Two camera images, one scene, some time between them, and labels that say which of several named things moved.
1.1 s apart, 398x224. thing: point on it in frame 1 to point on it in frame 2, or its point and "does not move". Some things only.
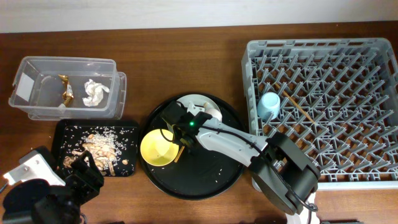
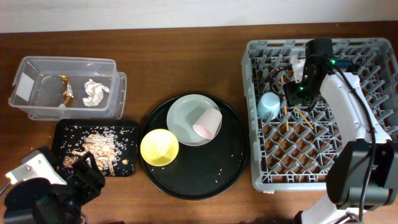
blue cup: x=268 y=106 does not move
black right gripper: x=177 y=135 to x=293 y=93
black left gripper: x=89 y=180 does not move
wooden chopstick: x=179 y=154 to x=282 y=81
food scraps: x=103 y=146 does not move
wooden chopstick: x=293 y=101 to x=306 y=121
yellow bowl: x=157 y=148 does not move
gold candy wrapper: x=68 y=94 does not move
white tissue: x=94 y=91 does not move
